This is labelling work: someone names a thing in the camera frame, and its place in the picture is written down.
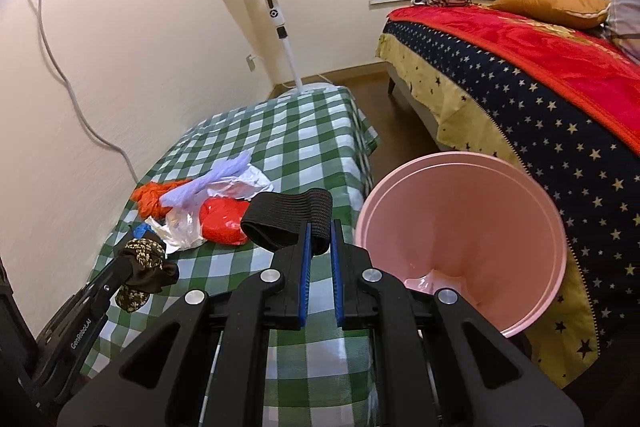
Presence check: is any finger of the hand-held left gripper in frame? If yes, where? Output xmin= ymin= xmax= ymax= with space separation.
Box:
xmin=74 ymin=256 xmax=134 ymax=314

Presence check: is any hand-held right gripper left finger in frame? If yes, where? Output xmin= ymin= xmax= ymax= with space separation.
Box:
xmin=56 ymin=222 xmax=313 ymax=427

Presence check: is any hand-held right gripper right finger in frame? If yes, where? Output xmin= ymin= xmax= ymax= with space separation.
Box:
xmin=330 ymin=220 xmax=584 ymax=427

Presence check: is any dark patterned cloth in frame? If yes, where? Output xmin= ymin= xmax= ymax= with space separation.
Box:
xmin=114 ymin=237 xmax=180 ymax=312

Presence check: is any black elastic strap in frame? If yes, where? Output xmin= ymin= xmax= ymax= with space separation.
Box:
xmin=241 ymin=188 xmax=334 ymax=256

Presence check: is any clear plastic bag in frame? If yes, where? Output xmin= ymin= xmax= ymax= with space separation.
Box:
xmin=145 ymin=202 xmax=208 ymax=254

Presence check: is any white paper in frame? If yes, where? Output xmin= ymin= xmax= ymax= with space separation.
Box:
xmin=207 ymin=166 xmax=273 ymax=202

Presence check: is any pink plastic bin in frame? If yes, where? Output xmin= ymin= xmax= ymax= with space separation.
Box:
xmin=354 ymin=152 xmax=568 ymax=339

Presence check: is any purple foam net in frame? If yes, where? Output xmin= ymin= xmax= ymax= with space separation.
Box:
xmin=161 ymin=150 xmax=254 ymax=209

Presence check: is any orange plastic bag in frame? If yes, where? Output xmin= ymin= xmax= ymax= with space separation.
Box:
xmin=131 ymin=179 xmax=193 ymax=220

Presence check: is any red plastic bag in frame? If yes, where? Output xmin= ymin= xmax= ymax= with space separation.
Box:
xmin=197 ymin=198 xmax=251 ymax=245

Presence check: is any green checked tablecloth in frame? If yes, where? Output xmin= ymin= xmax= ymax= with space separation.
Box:
xmin=80 ymin=84 xmax=381 ymax=427

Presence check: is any yellow bed skirt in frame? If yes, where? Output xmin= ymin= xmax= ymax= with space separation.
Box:
xmin=375 ymin=32 xmax=601 ymax=390

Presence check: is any bed with starry cover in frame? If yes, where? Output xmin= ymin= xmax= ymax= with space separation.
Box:
xmin=382 ymin=21 xmax=640 ymax=358

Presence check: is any red floral blanket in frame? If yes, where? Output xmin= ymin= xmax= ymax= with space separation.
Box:
xmin=387 ymin=4 xmax=640 ymax=152

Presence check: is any brown pillow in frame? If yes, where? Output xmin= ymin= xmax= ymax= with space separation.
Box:
xmin=487 ymin=0 xmax=612 ymax=29

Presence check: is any plaid pillow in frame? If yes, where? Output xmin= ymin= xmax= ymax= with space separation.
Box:
xmin=602 ymin=0 xmax=640 ymax=62

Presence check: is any grey power cable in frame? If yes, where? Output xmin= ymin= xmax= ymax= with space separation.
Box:
xmin=20 ymin=0 xmax=141 ymax=185

